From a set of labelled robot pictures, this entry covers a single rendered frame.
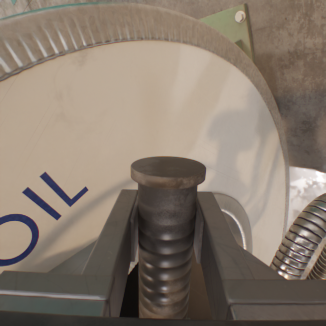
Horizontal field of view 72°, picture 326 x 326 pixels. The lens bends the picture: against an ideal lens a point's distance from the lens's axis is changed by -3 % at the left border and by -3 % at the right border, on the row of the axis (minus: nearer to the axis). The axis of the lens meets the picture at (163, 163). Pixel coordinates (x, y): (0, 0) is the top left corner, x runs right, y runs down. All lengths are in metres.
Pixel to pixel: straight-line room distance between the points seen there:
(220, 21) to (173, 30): 0.61
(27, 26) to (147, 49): 0.15
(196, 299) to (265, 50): 0.89
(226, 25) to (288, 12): 0.21
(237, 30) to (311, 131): 0.46
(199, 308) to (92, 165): 0.68
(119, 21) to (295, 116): 0.81
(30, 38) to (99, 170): 0.16
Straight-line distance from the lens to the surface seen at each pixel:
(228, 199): 0.55
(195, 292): 0.88
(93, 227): 0.32
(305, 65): 0.93
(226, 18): 0.98
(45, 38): 0.28
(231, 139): 0.52
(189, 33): 0.41
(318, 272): 0.27
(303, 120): 1.01
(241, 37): 0.96
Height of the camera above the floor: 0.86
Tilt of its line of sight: 30 degrees down
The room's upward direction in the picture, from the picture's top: 131 degrees counter-clockwise
